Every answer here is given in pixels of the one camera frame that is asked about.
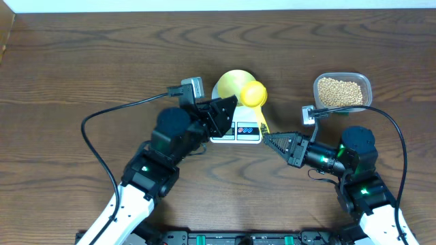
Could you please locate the yellow measuring scoop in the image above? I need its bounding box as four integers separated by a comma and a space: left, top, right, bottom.
240, 80, 270, 137

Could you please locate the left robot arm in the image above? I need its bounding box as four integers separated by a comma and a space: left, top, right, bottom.
78, 96, 237, 244

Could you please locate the pale yellow bowl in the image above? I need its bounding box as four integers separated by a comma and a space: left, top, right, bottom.
216, 69, 255, 106

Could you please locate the right black camera cable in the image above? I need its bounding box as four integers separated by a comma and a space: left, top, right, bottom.
309, 105, 409, 239

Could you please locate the white digital kitchen scale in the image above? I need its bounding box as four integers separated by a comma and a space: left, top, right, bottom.
211, 85, 262, 144

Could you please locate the black camera cable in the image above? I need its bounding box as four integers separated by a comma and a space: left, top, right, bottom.
80, 91, 181, 245
309, 105, 409, 239

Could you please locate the pile of soybeans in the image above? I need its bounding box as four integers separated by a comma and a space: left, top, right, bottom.
317, 78, 363, 107

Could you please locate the clear plastic container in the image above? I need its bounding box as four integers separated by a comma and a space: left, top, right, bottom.
313, 72, 373, 109

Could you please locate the left black camera cable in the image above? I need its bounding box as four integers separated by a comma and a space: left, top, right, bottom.
80, 91, 181, 245

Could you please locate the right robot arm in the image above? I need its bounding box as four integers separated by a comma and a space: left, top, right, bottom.
260, 125, 418, 244

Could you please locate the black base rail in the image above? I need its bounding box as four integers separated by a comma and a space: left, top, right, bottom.
122, 230, 353, 245

